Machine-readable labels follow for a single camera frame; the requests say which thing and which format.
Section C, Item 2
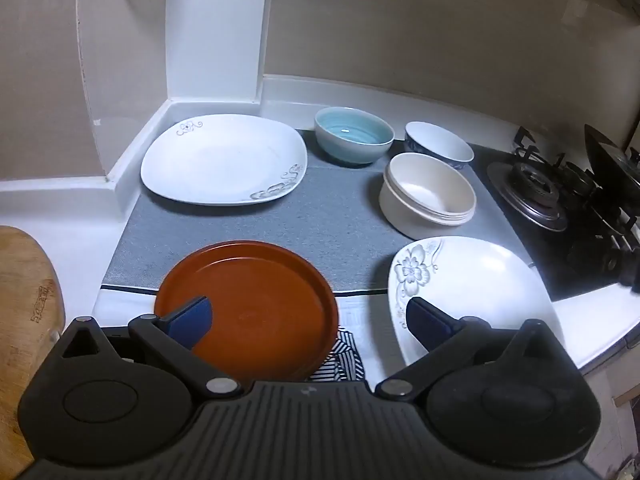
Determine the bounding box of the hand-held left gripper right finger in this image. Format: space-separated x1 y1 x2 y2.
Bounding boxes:
375 296 578 403

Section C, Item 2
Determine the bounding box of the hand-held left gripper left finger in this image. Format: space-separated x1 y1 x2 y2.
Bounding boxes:
47 296 242 397

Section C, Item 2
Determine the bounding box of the white plate with flower print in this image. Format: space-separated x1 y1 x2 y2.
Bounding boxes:
387 237 563 368

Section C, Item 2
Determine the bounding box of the brown round plate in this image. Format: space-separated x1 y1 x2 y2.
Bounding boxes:
154 241 342 382

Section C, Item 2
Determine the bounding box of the cream plastic bowl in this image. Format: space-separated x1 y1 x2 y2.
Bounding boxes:
386 152 476 217
378 160 477 241

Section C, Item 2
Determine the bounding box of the large white square plate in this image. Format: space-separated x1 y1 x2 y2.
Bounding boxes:
140 113 307 207

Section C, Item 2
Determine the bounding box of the blue patterned white bowl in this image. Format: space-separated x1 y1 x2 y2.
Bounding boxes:
404 121 475 172

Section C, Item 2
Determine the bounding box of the teal glazed bowl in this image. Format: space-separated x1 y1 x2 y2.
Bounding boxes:
314 106 396 167

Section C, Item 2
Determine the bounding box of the black white striped cloth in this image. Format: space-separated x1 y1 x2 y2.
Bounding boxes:
307 327 368 383

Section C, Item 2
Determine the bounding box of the grey table mat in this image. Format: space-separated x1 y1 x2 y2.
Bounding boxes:
100 127 536 297

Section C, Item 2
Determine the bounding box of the black gas stove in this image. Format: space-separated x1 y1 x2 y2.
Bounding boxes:
470 125 640 303

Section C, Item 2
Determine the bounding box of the silver gas burner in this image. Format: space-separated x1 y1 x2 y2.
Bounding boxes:
486 157 568 232

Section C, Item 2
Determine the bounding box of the wooden cutting board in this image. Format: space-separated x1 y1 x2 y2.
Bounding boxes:
0 226 67 480

